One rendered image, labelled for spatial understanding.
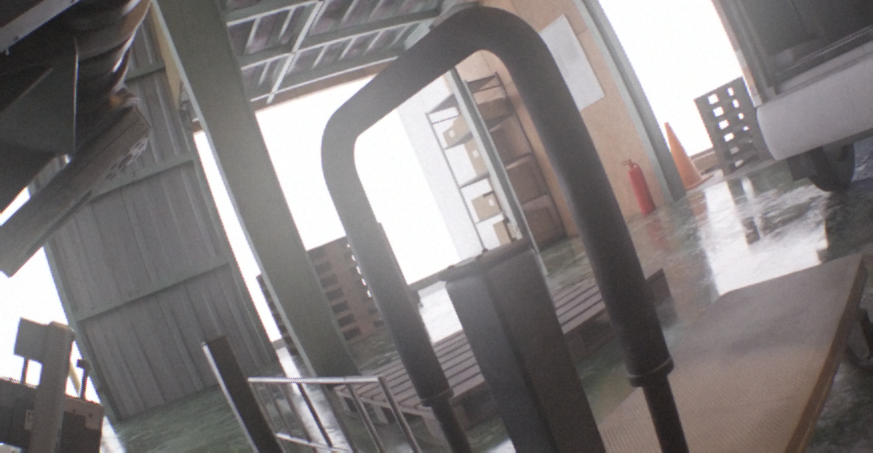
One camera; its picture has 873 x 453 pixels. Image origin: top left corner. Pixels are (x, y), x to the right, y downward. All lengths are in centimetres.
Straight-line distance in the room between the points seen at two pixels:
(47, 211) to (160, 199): 615
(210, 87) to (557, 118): 347
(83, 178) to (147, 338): 599
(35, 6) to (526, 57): 36
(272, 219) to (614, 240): 327
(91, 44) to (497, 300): 41
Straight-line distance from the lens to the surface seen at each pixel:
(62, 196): 70
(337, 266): 571
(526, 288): 26
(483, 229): 859
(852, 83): 233
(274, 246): 365
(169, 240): 674
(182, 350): 663
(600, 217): 48
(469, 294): 26
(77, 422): 74
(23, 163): 60
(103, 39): 55
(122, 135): 72
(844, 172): 299
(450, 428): 75
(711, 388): 97
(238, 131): 378
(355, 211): 72
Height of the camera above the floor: 59
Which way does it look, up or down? 3 degrees up
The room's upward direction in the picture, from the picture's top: 23 degrees counter-clockwise
